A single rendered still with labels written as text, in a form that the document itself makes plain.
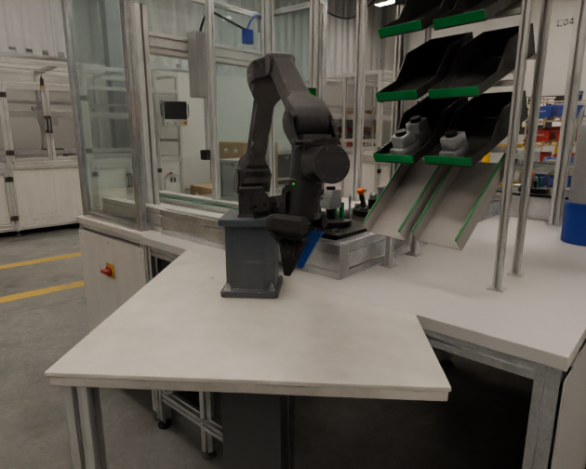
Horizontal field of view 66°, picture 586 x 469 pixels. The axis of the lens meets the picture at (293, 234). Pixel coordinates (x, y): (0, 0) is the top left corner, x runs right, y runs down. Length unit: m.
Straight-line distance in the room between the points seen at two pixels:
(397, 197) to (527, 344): 0.55
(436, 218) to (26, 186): 5.68
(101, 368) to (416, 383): 0.55
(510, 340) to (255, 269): 0.59
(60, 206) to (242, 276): 5.50
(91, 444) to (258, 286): 0.49
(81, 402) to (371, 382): 0.52
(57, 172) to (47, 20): 3.72
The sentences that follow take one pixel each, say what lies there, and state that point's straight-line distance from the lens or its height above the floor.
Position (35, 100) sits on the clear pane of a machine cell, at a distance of 6.45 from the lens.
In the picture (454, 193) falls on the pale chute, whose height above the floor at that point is 1.11.
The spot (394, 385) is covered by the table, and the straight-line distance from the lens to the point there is 0.81.
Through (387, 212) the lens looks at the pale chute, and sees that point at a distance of 1.32.
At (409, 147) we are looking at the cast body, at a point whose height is 1.23.
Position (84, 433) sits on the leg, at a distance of 0.99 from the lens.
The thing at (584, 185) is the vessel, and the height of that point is 1.08.
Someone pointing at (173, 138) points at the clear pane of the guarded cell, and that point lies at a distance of 2.66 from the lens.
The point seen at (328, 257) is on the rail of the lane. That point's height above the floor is 0.92.
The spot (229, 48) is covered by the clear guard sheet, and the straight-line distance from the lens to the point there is 2.04.
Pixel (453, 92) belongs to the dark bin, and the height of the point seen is 1.36.
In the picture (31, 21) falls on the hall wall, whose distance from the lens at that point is 9.47.
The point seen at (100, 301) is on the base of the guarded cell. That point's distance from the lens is 2.42.
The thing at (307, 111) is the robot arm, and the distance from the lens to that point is 0.74.
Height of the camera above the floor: 1.27
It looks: 13 degrees down
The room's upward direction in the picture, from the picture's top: straight up
